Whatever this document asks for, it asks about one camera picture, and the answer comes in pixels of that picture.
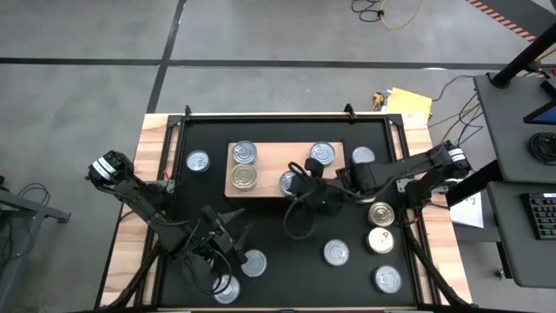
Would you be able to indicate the white paper sheet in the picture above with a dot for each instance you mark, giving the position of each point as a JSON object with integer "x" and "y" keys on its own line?
{"x": 469, "y": 215}

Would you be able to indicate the black frame clamp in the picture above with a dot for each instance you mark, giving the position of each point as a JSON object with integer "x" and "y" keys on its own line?
{"x": 187, "y": 111}
{"x": 349, "y": 111}

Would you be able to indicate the teal snack tuna can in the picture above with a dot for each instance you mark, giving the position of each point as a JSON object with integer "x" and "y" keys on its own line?
{"x": 326, "y": 152}
{"x": 335, "y": 252}

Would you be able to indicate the monitor with blue screen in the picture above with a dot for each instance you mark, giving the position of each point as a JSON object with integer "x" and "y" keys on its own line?
{"x": 545, "y": 116}

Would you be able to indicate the grey desk panel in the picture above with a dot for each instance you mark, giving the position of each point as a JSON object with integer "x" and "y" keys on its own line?
{"x": 508, "y": 252}
{"x": 504, "y": 130}

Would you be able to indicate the small desk caster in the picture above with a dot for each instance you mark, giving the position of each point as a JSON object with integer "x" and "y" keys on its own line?
{"x": 499, "y": 274}

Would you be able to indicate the black metal rig frame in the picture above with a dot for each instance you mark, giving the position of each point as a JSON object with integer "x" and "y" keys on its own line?
{"x": 260, "y": 116}

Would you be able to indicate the silver pull-tab tuna can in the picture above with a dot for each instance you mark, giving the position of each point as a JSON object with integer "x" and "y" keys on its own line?
{"x": 228, "y": 290}

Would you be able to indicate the yellow paper pad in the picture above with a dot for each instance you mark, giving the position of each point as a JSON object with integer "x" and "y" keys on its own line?
{"x": 408, "y": 102}

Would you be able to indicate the backlit black keyboard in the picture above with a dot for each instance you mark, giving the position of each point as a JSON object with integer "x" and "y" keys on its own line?
{"x": 540, "y": 215}

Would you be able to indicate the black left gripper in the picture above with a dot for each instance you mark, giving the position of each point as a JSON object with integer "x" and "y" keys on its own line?
{"x": 219, "y": 239}

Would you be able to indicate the yellow power plug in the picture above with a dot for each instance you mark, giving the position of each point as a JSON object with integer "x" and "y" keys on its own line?
{"x": 378, "y": 100}

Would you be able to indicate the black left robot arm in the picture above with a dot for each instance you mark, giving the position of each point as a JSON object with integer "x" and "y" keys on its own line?
{"x": 143, "y": 204}

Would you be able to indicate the silver tuna can blue label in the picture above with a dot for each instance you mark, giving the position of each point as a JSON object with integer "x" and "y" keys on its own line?
{"x": 387, "y": 279}
{"x": 198, "y": 161}

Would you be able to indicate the grey metal stand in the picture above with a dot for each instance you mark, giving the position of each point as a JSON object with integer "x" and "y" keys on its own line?
{"x": 43, "y": 211}

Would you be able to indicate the black table mat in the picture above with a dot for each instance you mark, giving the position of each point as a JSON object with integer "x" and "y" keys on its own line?
{"x": 282, "y": 130}

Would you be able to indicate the green white label tuna can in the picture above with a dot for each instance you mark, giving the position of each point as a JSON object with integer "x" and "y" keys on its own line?
{"x": 363, "y": 154}
{"x": 255, "y": 264}

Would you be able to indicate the tuna can bright blue label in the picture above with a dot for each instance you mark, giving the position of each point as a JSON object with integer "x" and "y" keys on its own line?
{"x": 244, "y": 153}

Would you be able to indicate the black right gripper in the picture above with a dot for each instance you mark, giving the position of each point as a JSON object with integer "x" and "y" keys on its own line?
{"x": 323, "y": 193}

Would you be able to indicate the pale-lid can white blue label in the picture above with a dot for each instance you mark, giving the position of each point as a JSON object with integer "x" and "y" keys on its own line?
{"x": 380, "y": 240}

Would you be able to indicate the wooden shelf black metal legs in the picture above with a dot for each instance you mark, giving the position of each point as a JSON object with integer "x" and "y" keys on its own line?
{"x": 269, "y": 156}

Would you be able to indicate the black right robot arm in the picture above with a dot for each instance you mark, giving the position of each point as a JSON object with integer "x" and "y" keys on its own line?
{"x": 391, "y": 169}

